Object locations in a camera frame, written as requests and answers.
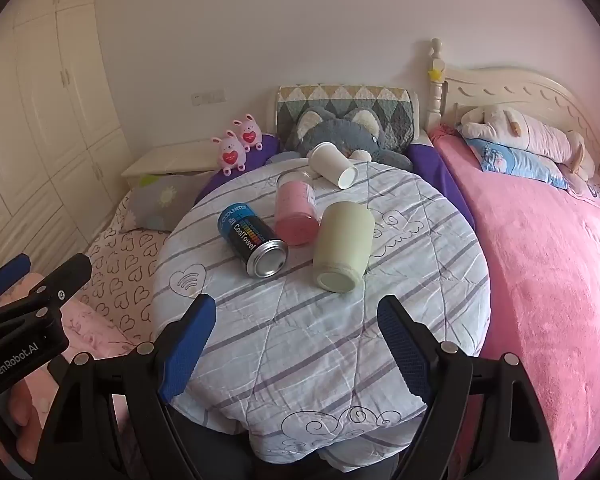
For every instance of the cream nightstand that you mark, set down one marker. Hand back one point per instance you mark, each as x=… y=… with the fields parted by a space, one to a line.
x=170 y=157

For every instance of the pale green cup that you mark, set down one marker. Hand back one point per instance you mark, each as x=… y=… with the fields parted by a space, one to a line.
x=342 y=245

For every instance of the pink fleece blanket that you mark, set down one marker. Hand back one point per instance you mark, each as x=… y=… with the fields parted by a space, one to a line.
x=540 y=285

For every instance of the cream carved headboard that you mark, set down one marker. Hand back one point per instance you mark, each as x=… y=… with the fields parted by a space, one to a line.
x=505 y=90

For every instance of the white plush dog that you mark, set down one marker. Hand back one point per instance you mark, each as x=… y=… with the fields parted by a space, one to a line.
x=530 y=130

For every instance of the blue printed pillow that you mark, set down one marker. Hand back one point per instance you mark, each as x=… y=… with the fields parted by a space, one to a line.
x=510 y=160

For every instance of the heart print sheet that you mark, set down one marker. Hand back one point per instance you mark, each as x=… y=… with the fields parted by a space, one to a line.
x=125 y=270

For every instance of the person's left hand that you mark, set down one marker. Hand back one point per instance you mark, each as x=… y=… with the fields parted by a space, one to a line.
x=26 y=412

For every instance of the cream small headboard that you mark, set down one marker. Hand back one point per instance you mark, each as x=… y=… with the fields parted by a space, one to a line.
x=417 y=115

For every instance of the pink cup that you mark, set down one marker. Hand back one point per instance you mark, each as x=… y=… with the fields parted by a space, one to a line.
x=295 y=210

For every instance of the white printed pillow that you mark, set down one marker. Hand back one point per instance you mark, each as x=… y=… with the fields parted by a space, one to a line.
x=597 y=190

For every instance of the pink plush bunny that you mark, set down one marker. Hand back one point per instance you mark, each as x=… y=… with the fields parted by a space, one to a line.
x=248 y=132
x=228 y=152

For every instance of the quilted diamond pillow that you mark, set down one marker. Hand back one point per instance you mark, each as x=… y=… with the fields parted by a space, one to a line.
x=380 y=105

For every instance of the blue label metal can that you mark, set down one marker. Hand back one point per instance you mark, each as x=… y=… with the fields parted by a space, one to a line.
x=245 y=232

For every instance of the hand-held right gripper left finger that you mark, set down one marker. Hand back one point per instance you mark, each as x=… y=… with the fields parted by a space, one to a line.
x=190 y=350

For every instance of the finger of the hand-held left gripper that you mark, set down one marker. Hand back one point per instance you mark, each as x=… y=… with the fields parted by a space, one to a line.
x=62 y=280
x=7 y=272

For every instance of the round table striped cloth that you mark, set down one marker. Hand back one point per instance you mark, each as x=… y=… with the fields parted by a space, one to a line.
x=305 y=340

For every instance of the grey plush cat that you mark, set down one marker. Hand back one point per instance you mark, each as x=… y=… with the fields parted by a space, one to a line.
x=330 y=132

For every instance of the yellow star sticker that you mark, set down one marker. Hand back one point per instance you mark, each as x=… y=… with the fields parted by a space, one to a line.
x=435 y=74

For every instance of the cream wardrobe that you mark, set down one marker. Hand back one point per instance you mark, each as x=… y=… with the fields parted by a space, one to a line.
x=45 y=110

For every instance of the white wall switch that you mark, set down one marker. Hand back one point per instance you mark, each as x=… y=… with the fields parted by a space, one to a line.
x=207 y=96

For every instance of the grey sun print pillow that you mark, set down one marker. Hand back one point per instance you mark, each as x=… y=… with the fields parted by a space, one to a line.
x=155 y=200

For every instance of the pink floral cloth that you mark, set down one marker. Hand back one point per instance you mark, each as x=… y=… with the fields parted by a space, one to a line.
x=87 y=331

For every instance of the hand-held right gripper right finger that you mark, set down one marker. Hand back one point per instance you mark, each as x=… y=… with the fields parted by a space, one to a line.
x=405 y=350

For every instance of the white paper cup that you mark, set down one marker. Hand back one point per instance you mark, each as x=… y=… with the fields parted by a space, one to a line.
x=327 y=162

